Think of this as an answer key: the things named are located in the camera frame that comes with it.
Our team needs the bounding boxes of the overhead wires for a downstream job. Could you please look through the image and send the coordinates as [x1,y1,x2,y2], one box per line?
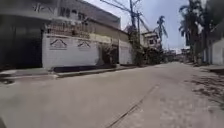
[99,0,151,33]

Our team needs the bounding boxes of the pale building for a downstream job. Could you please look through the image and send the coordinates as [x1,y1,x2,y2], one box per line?
[139,30,162,64]

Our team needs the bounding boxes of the palm tree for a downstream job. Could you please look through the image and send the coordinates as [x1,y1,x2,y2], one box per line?
[154,14,169,51]

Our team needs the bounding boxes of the building with white tiled wall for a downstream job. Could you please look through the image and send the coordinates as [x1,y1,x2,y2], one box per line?
[0,0,134,72]

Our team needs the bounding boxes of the group of palm trees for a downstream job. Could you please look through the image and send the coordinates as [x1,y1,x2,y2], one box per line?
[178,0,224,64]

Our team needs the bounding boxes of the pale wall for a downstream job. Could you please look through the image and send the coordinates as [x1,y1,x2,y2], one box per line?
[199,38,224,66]

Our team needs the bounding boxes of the grey concrete road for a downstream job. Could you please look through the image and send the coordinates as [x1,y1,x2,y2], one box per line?
[0,61,224,128]

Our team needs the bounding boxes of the concrete pavement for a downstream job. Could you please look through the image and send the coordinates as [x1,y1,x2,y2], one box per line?
[0,64,139,81]
[186,61,224,75]

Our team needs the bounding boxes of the utility pole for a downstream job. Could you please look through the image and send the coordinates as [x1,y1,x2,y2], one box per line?
[128,0,143,66]

